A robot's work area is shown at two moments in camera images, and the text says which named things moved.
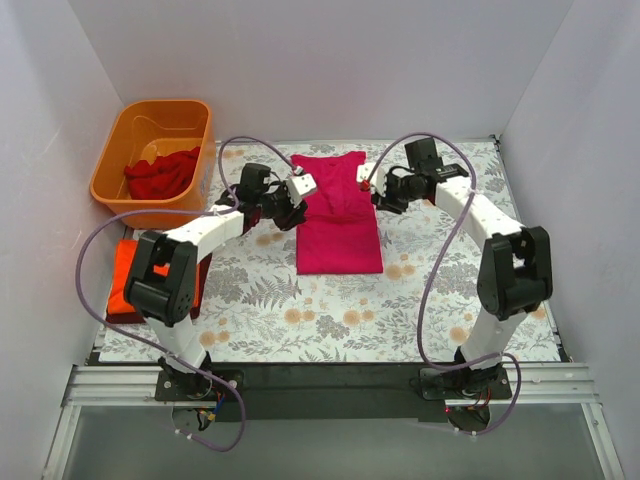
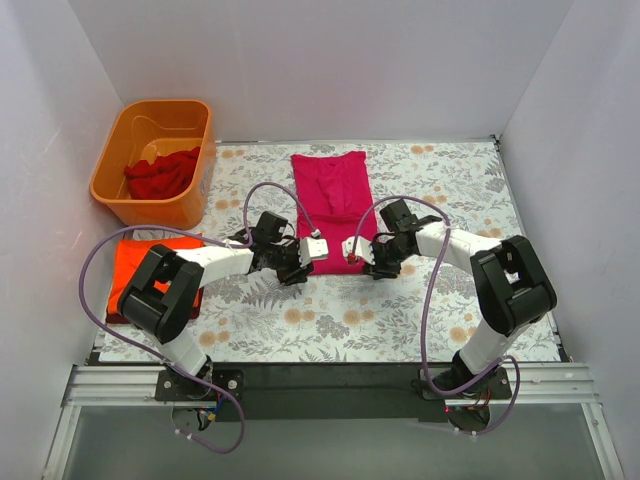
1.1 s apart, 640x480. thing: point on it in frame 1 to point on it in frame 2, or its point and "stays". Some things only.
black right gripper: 386,196 to 379,261
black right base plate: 464,384 stays
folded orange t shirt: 118,303 stays
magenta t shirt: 338,232 stays
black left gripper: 291,214 to 291,265
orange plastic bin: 157,154 stays
